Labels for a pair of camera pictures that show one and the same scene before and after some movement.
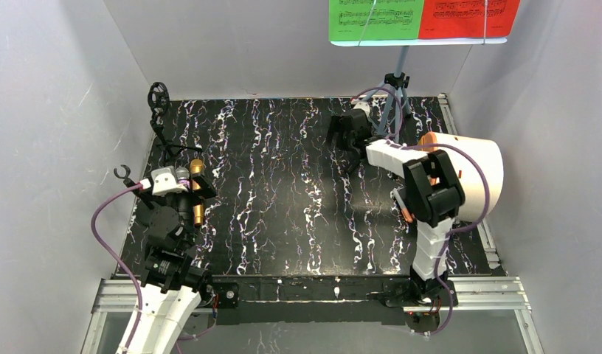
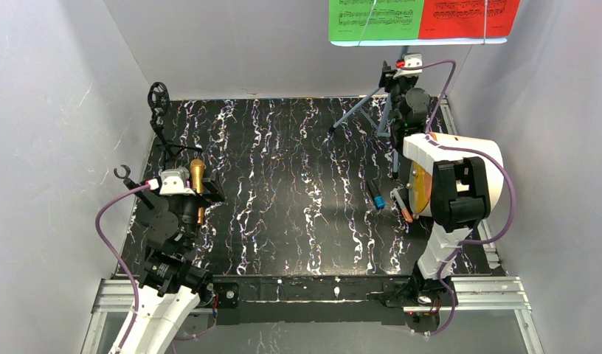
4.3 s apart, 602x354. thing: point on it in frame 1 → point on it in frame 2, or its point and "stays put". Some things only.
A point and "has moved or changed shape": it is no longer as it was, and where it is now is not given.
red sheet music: [465, 18] stays put
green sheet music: [363, 20] stays put
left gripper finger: [206, 191] → [213, 189]
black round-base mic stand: [139, 191] stays put
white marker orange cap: [407, 215] stays put
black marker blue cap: [351, 163] → [379, 200]
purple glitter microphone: [182, 175] has moved or changed shape
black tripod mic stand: [158, 102] stays put
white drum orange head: [487, 155] stays put
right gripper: [348, 130] → [389, 77]
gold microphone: [196, 167] stays put
